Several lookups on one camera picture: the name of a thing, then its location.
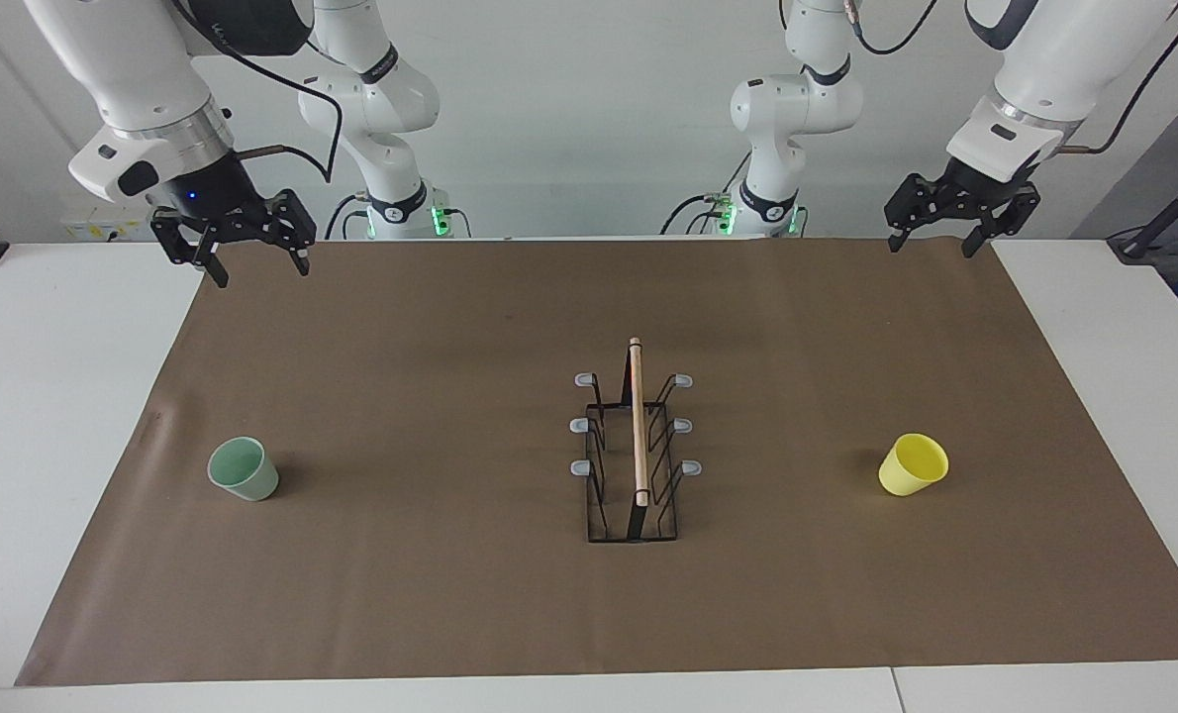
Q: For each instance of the white wall power box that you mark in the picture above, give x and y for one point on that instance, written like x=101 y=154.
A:
x=104 y=230

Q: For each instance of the yellow cup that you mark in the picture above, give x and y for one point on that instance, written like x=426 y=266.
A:
x=906 y=475

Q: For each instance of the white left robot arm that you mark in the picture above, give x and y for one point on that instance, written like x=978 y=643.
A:
x=1064 y=50

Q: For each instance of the brown paper mat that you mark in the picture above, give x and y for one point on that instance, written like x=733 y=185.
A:
x=450 y=594

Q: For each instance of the pale green cup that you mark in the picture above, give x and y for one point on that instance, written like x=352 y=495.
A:
x=252 y=480

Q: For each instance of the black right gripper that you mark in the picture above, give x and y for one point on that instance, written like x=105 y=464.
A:
x=213 y=193

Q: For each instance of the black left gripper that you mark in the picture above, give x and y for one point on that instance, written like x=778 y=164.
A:
x=975 y=183

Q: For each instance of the black stand pole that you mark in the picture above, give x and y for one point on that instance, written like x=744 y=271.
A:
x=1138 y=246

